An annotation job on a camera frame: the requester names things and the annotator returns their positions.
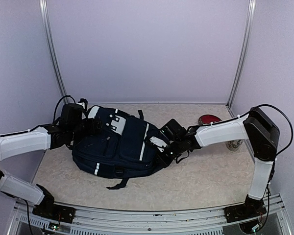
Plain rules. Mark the navy blue backpack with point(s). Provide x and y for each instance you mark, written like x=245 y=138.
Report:
x=121 y=150

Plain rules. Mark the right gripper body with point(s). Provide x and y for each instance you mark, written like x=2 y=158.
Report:
x=177 y=151

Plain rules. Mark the front aluminium rail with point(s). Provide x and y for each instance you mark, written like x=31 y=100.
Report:
x=95 y=221

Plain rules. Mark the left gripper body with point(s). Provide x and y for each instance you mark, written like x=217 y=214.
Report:
x=78 y=131

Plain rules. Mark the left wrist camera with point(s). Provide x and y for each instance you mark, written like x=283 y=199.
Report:
x=84 y=103

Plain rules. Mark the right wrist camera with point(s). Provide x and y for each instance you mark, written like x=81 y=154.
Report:
x=158 y=142

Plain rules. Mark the red patterned plate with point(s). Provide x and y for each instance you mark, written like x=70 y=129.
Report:
x=207 y=119

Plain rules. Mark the white patterned mug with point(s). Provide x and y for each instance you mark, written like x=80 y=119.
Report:
x=234 y=145

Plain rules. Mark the left aluminium frame post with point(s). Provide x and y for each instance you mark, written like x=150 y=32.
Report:
x=52 y=52

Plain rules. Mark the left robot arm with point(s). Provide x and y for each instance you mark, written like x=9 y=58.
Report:
x=35 y=140

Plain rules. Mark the aluminium frame post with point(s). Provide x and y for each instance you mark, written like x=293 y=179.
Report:
x=52 y=52
x=243 y=52

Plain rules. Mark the right aluminium frame post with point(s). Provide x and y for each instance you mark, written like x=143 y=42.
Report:
x=243 y=52

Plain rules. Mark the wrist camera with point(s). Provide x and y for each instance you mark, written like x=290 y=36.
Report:
x=158 y=142
x=84 y=103

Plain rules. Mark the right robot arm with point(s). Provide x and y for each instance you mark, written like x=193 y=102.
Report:
x=255 y=130

